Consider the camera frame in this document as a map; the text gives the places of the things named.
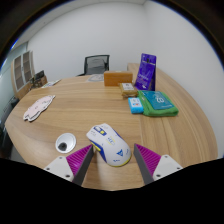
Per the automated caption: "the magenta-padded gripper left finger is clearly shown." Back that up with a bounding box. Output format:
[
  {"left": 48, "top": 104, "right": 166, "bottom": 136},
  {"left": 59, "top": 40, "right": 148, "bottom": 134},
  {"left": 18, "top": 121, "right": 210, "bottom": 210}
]
[{"left": 43, "top": 143, "right": 95, "bottom": 187}]

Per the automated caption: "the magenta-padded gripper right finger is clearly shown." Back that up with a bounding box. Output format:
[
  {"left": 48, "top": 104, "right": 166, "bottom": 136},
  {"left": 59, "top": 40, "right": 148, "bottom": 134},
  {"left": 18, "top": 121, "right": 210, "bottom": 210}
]
[{"left": 133, "top": 143, "right": 184, "bottom": 185}]

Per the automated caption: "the white blue yellow computer mouse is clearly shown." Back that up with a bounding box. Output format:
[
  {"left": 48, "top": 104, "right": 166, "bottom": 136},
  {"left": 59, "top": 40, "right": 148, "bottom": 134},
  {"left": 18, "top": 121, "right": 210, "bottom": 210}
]
[{"left": 85, "top": 123, "right": 133, "bottom": 168}]

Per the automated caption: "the pink white shaped mouse pad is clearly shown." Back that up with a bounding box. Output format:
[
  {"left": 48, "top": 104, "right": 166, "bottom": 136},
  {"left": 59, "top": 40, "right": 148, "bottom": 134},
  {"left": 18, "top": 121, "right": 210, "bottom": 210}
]
[{"left": 22, "top": 94, "right": 57, "bottom": 123}]

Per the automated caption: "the green folded cloth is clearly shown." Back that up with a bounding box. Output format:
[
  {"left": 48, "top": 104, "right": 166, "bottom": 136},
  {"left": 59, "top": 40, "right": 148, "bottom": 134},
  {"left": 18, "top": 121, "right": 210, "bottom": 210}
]
[{"left": 137, "top": 89, "right": 180, "bottom": 118}]

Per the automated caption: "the teal flat book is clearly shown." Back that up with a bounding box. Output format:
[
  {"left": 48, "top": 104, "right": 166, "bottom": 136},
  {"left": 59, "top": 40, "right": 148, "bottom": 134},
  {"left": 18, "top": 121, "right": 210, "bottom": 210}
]
[{"left": 141, "top": 90, "right": 175, "bottom": 111}]

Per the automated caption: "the small light blue box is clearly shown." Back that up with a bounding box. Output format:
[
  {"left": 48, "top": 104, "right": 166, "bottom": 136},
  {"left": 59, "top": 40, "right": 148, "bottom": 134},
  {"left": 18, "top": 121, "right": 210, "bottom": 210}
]
[{"left": 128, "top": 97, "right": 145, "bottom": 115}]

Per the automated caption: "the green and white printed flyer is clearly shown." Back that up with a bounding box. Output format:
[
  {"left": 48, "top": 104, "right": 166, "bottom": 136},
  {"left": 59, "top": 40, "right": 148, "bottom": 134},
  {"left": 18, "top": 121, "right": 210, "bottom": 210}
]
[{"left": 41, "top": 78, "right": 62, "bottom": 89}]

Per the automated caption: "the small tan box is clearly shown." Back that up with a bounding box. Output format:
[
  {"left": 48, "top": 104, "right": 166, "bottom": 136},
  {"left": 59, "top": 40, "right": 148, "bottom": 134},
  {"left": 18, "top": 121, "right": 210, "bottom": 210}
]
[{"left": 119, "top": 82, "right": 139, "bottom": 99}]

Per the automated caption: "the brown cardboard box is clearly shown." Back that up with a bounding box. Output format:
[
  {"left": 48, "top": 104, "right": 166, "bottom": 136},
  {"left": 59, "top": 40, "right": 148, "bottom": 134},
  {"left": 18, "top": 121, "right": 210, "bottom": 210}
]
[{"left": 31, "top": 75, "right": 48, "bottom": 89}]

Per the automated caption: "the black cardboard box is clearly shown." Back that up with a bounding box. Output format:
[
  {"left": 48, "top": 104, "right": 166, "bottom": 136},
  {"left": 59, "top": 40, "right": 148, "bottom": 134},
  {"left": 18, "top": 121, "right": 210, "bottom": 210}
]
[{"left": 34, "top": 69, "right": 46, "bottom": 80}]

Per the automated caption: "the purple standing display card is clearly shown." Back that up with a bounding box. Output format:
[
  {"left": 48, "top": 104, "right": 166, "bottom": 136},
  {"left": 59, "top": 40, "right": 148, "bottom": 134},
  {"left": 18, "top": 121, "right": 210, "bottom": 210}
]
[{"left": 134, "top": 52, "right": 158, "bottom": 92}]

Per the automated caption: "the orange-brown wooden box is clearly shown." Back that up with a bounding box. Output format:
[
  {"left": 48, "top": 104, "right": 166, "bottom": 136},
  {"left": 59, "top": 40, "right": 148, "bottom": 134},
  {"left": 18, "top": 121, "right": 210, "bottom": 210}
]
[{"left": 103, "top": 70, "right": 134, "bottom": 88}]

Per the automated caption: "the wooden shelf unit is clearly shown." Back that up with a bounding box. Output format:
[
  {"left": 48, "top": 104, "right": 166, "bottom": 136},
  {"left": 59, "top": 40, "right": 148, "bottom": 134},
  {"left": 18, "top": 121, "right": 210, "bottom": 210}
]
[{"left": 10, "top": 50, "right": 36, "bottom": 100}]

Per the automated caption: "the black mesh office chair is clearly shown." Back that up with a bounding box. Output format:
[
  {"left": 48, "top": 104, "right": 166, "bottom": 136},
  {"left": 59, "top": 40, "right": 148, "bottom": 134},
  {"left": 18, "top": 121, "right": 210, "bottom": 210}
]
[{"left": 77, "top": 54, "right": 111, "bottom": 77}]

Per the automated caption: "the round white cable grommet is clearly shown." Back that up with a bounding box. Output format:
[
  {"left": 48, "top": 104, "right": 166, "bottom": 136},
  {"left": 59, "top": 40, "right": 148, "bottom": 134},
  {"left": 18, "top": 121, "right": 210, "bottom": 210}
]
[{"left": 54, "top": 132, "right": 77, "bottom": 154}]

